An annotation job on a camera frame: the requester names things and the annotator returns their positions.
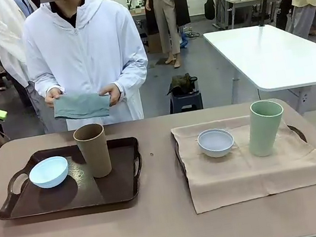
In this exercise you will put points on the light blue bowl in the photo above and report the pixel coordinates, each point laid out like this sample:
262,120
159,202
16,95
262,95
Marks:
48,173

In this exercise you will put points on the green cloth mat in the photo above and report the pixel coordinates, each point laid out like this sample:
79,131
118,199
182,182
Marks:
81,106

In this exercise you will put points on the tan tall cup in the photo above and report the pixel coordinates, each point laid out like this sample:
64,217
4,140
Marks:
96,155

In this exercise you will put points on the grey-blue bowl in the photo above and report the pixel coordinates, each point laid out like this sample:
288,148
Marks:
216,143

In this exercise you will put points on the beige cloth mat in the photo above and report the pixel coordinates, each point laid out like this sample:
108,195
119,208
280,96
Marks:
245,176

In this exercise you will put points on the mint green tall cup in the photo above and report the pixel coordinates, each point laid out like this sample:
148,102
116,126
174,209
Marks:
264,134

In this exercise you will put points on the person's left forearm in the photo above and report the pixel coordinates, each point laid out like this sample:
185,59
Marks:
131,74

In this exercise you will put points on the person's right forearm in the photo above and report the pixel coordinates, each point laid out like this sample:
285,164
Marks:
45,82

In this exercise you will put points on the dark brown tray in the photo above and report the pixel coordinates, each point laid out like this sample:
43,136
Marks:
178,157
112,189

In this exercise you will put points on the person's right hand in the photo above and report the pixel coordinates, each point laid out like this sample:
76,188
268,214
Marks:
53,94

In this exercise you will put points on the person's left hand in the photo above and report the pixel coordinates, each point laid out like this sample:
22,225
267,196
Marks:
114,93

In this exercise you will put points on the bystander in white coat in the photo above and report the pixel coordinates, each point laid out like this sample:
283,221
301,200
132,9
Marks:
0,35

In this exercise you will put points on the person in white hoodie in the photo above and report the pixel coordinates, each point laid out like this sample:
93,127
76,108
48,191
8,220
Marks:
83,46

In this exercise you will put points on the blue plastic stool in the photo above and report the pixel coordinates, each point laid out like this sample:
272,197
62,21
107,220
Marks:
185,100

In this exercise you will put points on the dark green bag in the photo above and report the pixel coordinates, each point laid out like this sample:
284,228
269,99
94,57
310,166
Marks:
181,83

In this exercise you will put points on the black backpack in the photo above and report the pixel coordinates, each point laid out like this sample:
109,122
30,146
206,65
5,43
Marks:
209,8

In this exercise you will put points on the white table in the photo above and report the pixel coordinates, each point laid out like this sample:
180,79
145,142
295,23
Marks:
271,52

